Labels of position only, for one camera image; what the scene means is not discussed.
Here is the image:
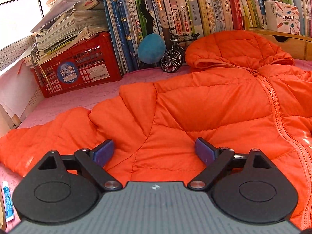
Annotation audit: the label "row of upright books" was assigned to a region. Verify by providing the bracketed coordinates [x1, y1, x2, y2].
[103, 0, 311, 74]

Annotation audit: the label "orange puffer jacket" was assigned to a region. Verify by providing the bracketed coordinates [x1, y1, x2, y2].
[0, 29, 312, 231]

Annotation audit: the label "miniature black bicycle model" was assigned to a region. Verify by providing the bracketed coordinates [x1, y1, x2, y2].
[160, 27, 186, 73]

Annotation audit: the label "small blue white tube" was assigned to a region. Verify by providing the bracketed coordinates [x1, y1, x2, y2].
[2, 181, 14, 222]

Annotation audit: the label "black strap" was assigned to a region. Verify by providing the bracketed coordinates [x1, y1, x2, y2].
[139, 0, 154, 35]

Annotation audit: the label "white label printer box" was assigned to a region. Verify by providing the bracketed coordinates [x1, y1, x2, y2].
[264, 1, 300, 35]

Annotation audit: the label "white paper sheets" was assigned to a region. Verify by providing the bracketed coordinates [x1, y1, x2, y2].
[1, 52, 39, 118]

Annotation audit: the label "stack of paper booklets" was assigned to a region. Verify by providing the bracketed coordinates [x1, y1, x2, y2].
[26, 0, 108, 66]

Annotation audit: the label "pink bunny blanket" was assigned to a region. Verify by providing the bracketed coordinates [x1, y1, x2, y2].
[0, 58, 312, 233]

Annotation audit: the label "red plastic crate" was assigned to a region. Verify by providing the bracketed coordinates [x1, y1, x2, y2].
[30, 32, 122, 98]

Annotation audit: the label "wooden desk organizer with drawers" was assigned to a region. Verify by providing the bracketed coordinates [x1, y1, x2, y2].
[243, 16, 311, 61]

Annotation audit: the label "blue plush ball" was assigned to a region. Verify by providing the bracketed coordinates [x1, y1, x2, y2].
[137, 33, 166, 64]

